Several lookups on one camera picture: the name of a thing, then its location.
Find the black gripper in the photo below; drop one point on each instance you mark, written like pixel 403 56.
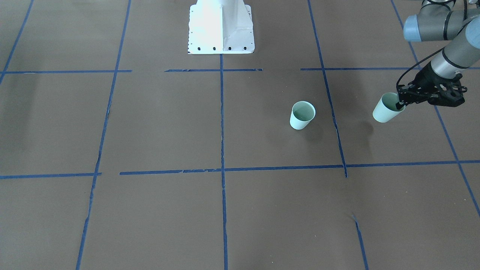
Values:
pixel 425 80

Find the mint green paper cup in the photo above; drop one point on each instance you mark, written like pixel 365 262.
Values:
pixel 385 109

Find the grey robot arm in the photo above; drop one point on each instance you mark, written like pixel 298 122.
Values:
pixel 438 21

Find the mint green standing cup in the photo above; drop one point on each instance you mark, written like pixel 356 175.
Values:
pixel 301 115

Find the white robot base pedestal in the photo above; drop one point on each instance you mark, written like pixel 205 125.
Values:
pixel 220 27

